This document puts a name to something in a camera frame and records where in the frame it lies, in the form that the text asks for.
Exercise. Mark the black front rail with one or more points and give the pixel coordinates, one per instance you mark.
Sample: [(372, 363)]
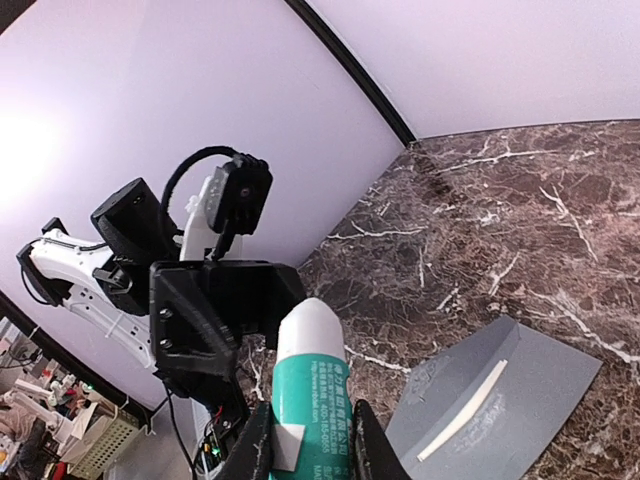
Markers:
[(229, 411)]

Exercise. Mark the white slotted cable duct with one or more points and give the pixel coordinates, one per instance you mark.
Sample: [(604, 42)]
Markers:
[(206, 455)]

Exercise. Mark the green white glue stick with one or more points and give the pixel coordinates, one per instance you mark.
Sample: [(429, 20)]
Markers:
[(312, 413)]

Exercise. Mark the beige letter paper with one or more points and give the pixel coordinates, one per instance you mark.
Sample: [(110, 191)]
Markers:
[(466, 413)]

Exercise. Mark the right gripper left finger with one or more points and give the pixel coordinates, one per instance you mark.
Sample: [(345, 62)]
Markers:
[(251, 456)]

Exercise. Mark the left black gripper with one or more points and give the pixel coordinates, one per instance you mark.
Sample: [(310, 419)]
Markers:
[(199, 313)]

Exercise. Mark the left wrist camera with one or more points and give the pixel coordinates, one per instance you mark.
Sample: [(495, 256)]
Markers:
[(229, 204)]

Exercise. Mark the left black frame post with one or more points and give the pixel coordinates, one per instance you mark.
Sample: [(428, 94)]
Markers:
[(354, 68)]

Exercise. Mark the grey envelope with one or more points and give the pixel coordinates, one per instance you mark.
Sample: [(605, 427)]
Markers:
[(540, 387)]

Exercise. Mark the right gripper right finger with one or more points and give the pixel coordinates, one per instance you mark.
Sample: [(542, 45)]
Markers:
[(373, 458)]

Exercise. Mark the beige perforated basket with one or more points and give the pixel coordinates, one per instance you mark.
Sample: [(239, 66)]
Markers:
[(103, 443)]

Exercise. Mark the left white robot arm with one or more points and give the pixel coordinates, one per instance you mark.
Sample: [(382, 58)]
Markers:
[(107, 283)]

